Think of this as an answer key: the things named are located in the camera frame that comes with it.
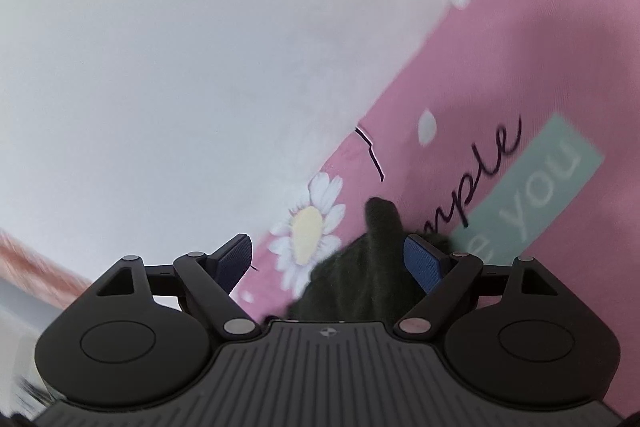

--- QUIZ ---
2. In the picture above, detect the pink floral bed sheet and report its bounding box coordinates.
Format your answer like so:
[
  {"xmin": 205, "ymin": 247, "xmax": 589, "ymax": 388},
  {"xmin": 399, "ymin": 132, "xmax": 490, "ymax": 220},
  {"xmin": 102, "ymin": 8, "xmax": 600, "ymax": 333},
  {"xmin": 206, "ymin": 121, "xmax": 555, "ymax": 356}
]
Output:
[{"xmin": 217, "ymin": 0, "xmax": 639, "ymax": 426}]

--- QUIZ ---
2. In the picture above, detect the dark green knit sweater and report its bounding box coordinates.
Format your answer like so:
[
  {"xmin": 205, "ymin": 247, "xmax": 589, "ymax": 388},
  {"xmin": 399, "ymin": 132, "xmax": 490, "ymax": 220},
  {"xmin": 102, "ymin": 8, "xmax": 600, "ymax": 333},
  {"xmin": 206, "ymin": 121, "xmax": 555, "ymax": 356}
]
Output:
[{"xmin": 285, "ymin": 197, "xmax": 426, "ymax": 327}]

